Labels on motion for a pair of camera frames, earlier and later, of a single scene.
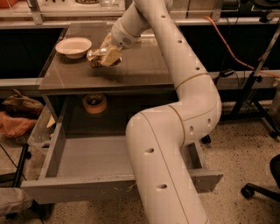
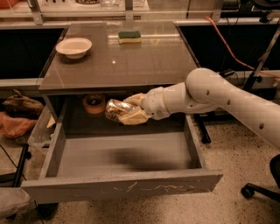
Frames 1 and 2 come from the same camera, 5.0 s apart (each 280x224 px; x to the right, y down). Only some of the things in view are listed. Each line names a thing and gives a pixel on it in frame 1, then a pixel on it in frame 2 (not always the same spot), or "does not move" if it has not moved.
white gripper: (120, 35) → (153, 102)
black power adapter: (227, 73) does not move
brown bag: (22, 105) does not move
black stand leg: (24, 155) does not move
